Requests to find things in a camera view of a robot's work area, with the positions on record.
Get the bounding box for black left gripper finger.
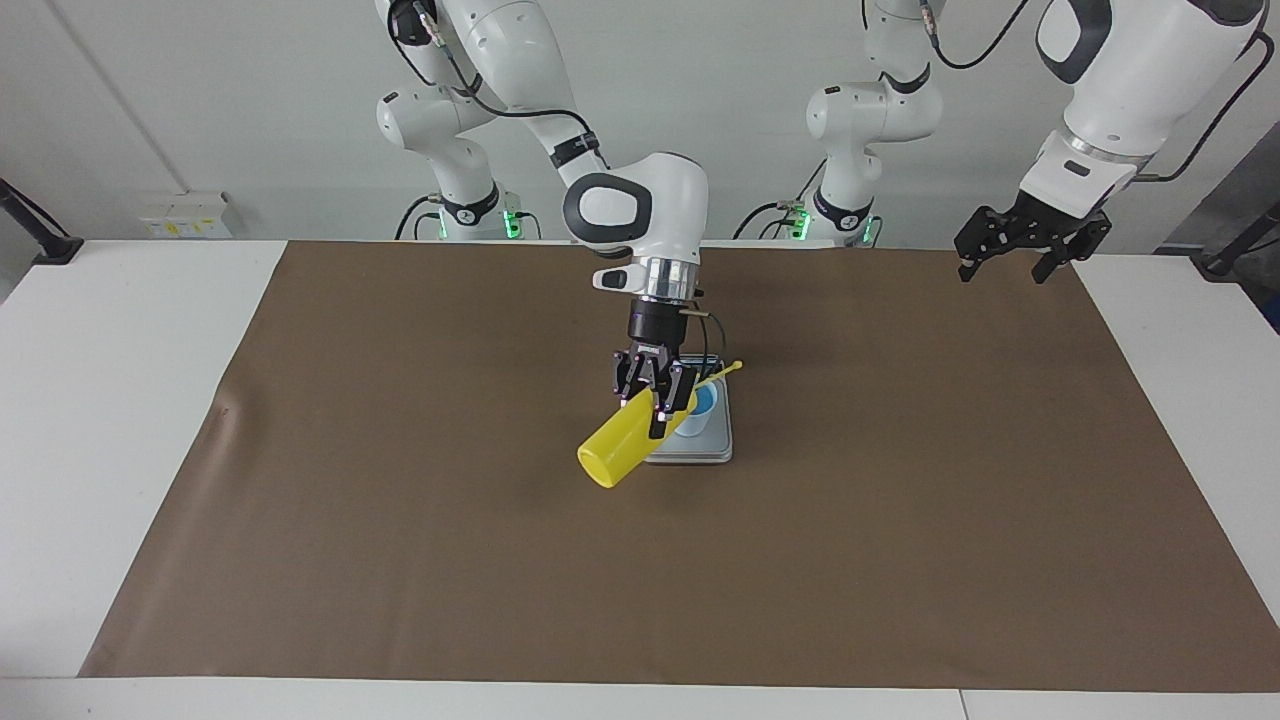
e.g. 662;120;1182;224
1030;228;1099;285
953;206;1005;284

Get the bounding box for brown paper mat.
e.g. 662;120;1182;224
77;239;1280;694

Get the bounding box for black right base cables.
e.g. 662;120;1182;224
394;193;544;242

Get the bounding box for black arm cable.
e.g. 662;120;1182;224
920;0;1277;186
408;0;728;385

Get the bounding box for black left base cables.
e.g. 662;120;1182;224
732;158;833;242

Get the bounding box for black clamp stand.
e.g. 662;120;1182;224
0;177;85;267
1188;198;1280;278

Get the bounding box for light blue paper cup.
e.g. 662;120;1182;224
674;384;722;439

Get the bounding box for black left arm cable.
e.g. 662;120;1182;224
920;0;1277;186

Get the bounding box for black base cables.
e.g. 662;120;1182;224
732;158;833;242
394;193;544;242

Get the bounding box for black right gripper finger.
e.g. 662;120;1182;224
647;360;698;442
611;347;653;407

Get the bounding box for silver digital kitchen scale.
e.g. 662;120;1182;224
636;353;735;467

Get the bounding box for yellow squeeze bottle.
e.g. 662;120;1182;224
576;359;747;491

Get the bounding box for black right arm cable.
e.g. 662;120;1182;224
408;0;728;385

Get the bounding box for white wall socket strip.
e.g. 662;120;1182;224
137;190;234;240

